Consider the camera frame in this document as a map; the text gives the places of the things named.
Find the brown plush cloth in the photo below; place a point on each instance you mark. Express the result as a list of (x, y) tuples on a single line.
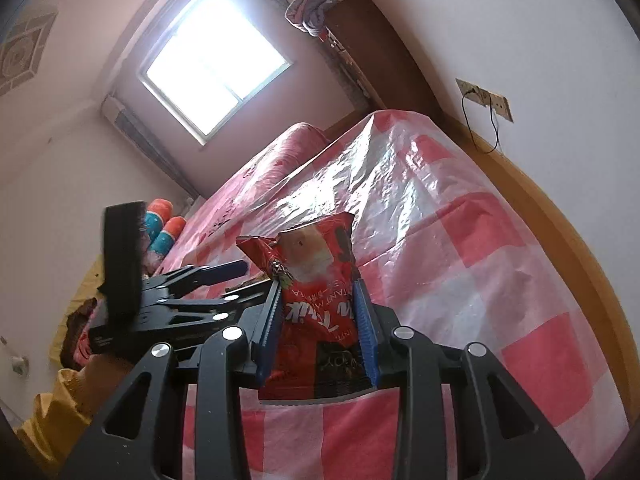
[(82, 315)]

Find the bright window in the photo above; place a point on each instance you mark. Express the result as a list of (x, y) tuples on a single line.
[(210, 65)]

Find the white wall switch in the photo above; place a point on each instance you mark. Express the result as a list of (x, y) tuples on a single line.
[(19, 362)]

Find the person's left forearm yellow sleeve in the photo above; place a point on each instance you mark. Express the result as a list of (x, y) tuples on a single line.
[(55, 410)]

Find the pink pillow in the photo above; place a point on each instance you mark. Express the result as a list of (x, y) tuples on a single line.
[(75, 350)]

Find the brown wooden cabinet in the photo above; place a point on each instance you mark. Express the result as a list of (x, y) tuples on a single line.
[(385, 55)]

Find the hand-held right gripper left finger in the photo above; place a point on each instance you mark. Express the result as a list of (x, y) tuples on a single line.
[(267, 340)]

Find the large cartoon bolster pillow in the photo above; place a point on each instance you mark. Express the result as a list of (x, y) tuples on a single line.
[(157, 220)]

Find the yellow headboard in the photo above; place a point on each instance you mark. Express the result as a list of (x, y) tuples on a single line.
[(82, 285)]

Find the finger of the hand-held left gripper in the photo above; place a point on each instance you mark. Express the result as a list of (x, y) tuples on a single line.
[(220, 310), (200, 274)]

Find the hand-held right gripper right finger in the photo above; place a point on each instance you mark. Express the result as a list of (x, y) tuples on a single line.
[(366, 340)]

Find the bed with pink sheet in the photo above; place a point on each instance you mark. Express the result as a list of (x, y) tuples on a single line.
[(240, 180)]

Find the small cartoon bolster pillow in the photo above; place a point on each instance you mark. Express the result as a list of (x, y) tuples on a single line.
[(170, 235)]

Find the red milk tea packet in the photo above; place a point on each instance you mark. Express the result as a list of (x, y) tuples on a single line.
[(315, 260)]

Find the white air conditioner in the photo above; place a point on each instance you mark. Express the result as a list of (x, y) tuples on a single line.
[(115, 110)]

